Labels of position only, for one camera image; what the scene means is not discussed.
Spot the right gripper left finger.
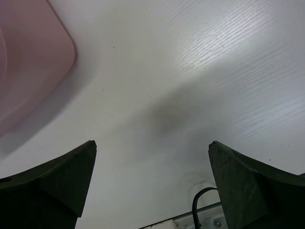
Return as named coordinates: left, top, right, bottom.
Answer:
left=0, top=140, right=97, bottom=229

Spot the black thin cable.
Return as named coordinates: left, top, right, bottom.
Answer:
left=192, top=187, right=219, bottom=229

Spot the pink plastic dish rack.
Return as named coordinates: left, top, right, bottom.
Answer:
left=0, top=0, right=75, bottom=135

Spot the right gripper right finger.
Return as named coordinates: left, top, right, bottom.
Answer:
left=208, top=141, right=305, bottom=229

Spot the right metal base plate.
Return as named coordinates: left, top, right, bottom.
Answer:
left=143, top=202, right=228, bottom=229

